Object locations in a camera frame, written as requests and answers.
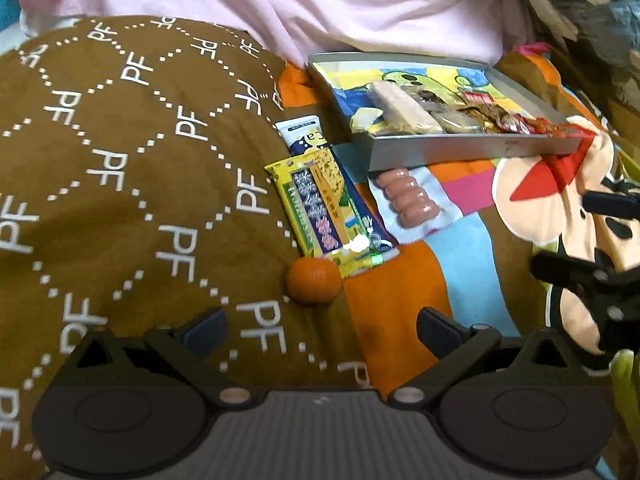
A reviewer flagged colourful cartoon monkey blanket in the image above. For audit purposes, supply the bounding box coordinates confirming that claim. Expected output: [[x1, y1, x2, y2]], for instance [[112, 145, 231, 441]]
[[269, 46, 639, 393]]

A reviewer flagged colourful wall poster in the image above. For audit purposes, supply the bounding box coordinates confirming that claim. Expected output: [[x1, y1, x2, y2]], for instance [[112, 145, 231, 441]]
[[0, 0, 21, 30]]

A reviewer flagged grey tray with drawing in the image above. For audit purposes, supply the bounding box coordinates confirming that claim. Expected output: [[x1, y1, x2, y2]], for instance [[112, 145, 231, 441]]
[[308, 52, 588, 172]]

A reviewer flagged yellow green snack packet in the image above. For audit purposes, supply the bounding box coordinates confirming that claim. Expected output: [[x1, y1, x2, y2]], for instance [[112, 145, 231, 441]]
[[265, 148, 384, 278]]

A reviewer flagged clear bag of clothes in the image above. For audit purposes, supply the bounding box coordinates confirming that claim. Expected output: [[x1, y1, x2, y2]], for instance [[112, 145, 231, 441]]
[[525, 0, 639, 114]]

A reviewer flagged beige rice cracker bar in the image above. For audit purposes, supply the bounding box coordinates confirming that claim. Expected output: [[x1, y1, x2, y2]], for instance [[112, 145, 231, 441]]
[[368, 80, 444, 134]]

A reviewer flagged pink sausage packet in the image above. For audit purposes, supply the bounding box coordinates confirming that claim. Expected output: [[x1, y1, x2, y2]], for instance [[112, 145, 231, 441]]
[[368, 167, 462, 245]]

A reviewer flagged red snack packet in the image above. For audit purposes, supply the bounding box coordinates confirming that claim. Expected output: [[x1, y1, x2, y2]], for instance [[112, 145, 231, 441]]
[[497, 113, 596, 139]]

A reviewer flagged orange mandarin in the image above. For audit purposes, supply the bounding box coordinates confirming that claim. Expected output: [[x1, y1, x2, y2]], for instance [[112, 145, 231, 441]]
[[285, 257, 342, 304]]

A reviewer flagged small dark jerky packet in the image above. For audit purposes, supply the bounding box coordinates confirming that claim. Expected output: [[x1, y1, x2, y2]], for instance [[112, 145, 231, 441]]
[[404, 86, 448, 110]]

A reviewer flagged round biscuit packet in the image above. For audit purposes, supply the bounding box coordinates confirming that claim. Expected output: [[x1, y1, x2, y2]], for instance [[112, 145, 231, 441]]
[[430, 106, 484, 134]]

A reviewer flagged brown PF patterned pillow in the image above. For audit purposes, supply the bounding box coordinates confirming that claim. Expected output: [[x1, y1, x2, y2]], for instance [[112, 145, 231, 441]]
[[1, 16, 370, 479]]

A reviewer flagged blue white tube packet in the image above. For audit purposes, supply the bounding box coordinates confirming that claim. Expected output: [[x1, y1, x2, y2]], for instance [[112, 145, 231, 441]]
[[266, 115, 398, 266]]

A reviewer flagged quail egg packet red label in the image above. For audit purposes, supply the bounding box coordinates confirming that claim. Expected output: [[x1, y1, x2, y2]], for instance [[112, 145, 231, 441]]
[[458, 88, 509, 128]]

